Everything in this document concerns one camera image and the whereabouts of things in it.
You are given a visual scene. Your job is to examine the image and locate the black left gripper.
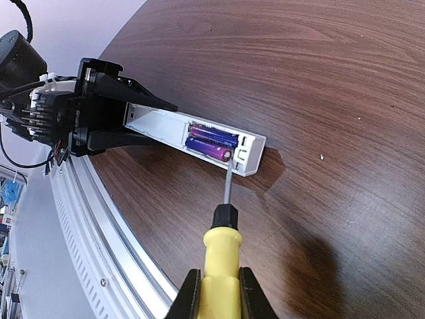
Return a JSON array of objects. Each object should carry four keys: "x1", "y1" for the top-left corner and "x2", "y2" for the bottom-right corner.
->
[{"x1": 69, "y1": 58, "x2": 178, "y2": 157}]

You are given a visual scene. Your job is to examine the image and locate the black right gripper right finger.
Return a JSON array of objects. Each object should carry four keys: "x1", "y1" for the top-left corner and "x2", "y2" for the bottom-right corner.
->
[{"x1": 238, "y1": 267, "x2": 278, "y2": 319}]

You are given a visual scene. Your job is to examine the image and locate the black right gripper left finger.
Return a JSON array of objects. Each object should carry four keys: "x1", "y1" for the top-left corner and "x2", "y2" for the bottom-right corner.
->
[{"x1": 169, "y1": 269, "x2": 201, "y2": 319}]

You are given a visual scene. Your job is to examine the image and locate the yellow handled screwdriver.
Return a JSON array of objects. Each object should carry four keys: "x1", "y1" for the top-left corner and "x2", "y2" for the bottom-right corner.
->
[{"x1": 197, "y1": 160, "x2": 242, "y2": 318}]

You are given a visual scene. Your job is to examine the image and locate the white remote control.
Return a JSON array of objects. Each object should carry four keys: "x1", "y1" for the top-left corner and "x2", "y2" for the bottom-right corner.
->
[{"x1": 125, "y1": 102, "x2": 266, "y2": 177}]

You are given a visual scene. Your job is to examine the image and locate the purple battery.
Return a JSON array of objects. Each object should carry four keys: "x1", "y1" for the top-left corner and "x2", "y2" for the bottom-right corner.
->
[
  {"x1": 189, "y1": 124, "x2": 238, "y2": 149},
  {"x1": 185, "y1": 137, "x2": 232, "y2": 162}
]

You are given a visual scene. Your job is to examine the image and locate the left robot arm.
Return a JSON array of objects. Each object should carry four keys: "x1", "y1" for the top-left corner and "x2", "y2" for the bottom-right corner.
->
[{"x1": 1, "y1": 30, "x2": 178, "y2": 160}]

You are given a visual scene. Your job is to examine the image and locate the aluminium front rail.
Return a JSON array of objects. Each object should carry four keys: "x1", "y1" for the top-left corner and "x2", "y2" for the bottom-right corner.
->
[{"x1": 59, "y1": 156, "x2": 178, "y2": 318}]

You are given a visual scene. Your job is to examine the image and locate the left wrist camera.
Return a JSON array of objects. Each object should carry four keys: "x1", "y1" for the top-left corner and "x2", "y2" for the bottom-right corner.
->
[{"x1": 1, "y1": 74, "x2": 77, "y2": 146}]

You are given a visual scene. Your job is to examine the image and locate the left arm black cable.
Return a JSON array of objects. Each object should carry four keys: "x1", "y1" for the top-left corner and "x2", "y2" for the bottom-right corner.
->
[{"x1": 9, "y1": 0, "x2": 35, "y2": 44}]

